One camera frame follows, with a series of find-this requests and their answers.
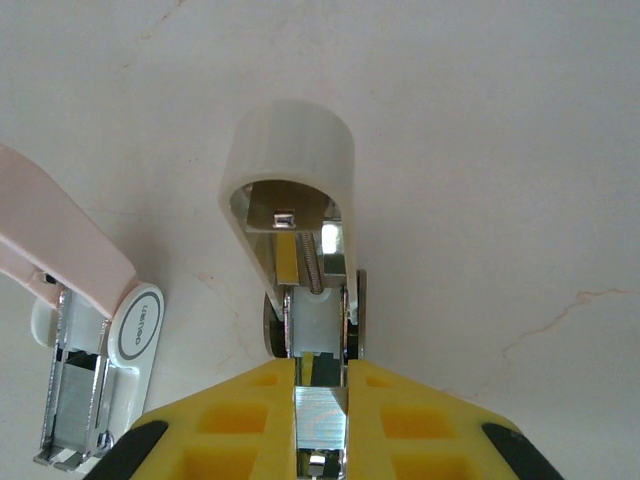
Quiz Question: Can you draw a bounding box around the cream and chrome stapler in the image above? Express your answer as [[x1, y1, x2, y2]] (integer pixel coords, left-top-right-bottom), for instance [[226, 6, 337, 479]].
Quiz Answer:
[[218, 99, 370, 480]]

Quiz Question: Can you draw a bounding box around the silver staple strip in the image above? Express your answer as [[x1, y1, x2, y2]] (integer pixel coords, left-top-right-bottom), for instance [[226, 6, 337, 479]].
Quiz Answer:
[[294, 385, 350, 451], [49, 359, 106, 446]]

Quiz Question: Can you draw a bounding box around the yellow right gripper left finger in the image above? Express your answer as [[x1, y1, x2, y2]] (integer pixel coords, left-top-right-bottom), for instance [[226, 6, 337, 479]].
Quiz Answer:
[[102, 358, 297, 480]]

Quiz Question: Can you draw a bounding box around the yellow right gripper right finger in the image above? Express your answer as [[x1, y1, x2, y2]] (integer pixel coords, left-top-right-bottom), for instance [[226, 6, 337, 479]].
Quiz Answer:
[[345, 358, 566, 480]]

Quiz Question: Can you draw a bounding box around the pink and white stapler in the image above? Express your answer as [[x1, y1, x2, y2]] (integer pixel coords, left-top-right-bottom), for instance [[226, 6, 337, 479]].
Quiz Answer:
[[0, 143, 166, 474]]

